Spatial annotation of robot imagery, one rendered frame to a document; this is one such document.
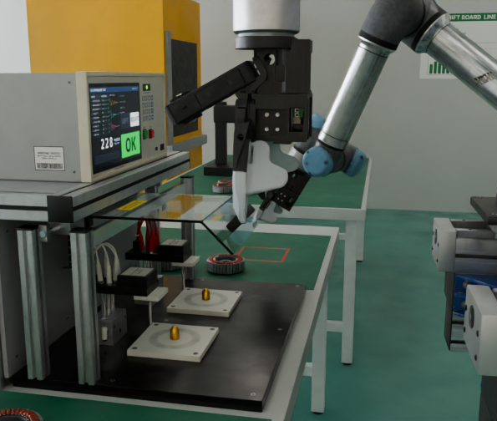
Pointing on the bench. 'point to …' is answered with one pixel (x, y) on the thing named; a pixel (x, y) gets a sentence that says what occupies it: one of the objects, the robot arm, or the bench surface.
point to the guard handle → (238, 220)
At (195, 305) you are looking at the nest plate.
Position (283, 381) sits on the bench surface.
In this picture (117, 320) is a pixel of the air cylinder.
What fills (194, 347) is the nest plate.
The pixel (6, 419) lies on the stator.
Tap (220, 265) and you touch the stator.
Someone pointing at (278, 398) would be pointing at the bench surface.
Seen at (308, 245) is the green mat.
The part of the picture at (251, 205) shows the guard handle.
